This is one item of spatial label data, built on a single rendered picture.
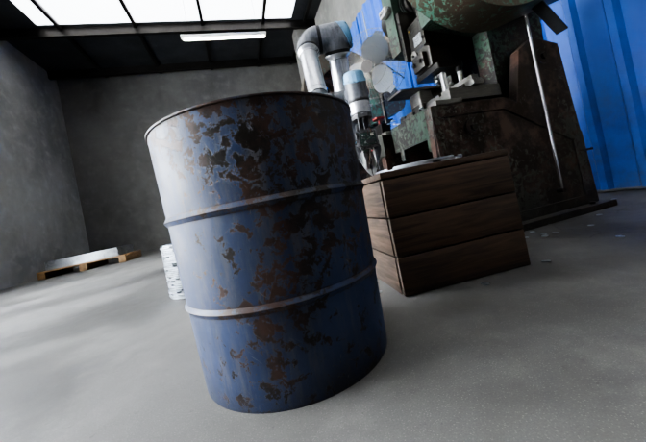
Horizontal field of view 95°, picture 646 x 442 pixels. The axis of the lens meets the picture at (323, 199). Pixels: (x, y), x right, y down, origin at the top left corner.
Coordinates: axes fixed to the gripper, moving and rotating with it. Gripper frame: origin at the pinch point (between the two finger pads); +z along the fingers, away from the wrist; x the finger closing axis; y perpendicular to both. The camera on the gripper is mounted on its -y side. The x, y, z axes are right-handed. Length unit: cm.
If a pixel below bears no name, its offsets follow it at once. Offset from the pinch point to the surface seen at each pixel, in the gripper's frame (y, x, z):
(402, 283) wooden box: 23.5, 0.3, 33.5
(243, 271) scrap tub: 64, -26, 15
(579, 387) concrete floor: 66, 16, 37
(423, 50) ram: -57, 43, -62
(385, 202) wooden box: 23.2, 0.1, 10.5
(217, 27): -472, -211, -382
